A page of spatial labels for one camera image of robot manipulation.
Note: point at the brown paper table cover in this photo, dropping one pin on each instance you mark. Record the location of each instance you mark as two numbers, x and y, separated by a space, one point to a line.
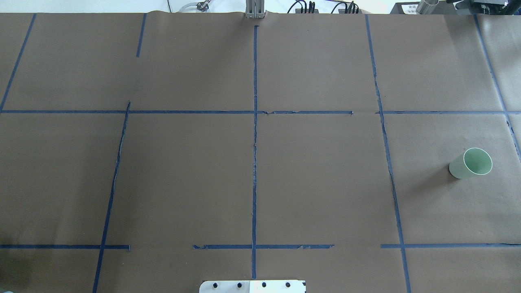
150 152

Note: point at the white pillar with base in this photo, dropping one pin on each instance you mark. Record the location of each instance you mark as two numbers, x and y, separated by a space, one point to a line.
253 286

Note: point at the aluminium frame post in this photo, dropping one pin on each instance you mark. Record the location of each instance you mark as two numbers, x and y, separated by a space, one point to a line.
255 9

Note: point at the green plastic cup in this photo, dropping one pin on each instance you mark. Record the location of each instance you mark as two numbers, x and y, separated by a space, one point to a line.
473 162

